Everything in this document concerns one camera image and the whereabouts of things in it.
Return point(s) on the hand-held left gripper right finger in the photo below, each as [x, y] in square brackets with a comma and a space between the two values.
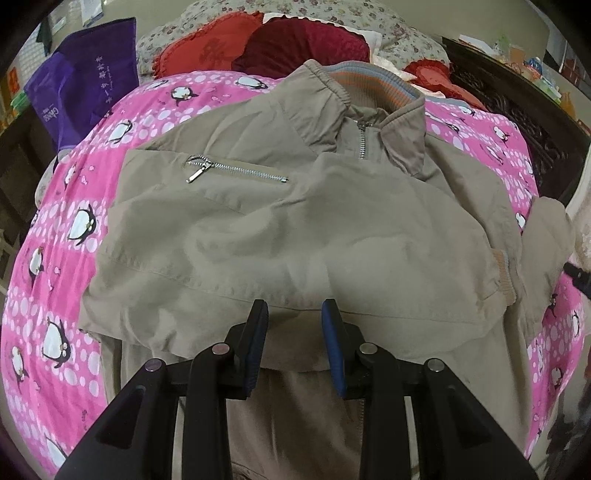
[330, 327]

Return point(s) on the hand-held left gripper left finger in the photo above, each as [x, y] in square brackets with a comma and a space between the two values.
[258, 323]

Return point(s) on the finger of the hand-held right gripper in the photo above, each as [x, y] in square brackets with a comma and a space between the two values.
[577, 273]

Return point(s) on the beige zip jacket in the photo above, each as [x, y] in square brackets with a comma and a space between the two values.
[300, 230]

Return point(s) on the dark wooden headboard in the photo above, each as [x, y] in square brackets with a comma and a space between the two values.
[508, 92]

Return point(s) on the clutter of small packages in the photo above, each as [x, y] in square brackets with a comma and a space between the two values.
[535, 69]

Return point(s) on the pink penguin print blanket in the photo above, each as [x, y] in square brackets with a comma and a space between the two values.
[60, 240]

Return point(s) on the red frilled pillow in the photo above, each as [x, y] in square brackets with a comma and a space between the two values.
[429, 71]

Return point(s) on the dark wooden cabinet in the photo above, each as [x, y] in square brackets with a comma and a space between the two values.
[23, 175]

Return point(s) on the red embroidered pillow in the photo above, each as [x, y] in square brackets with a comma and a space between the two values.
[198, 50]

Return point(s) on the dark red velvet pillow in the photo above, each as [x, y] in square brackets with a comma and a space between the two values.
[314, 46]

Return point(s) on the floral pillow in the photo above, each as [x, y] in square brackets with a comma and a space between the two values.
[406, 41]

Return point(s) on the white cloth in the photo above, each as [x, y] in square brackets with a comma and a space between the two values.
[367, 39]

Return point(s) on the purple fabric bag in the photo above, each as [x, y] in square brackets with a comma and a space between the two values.
[83, 78]

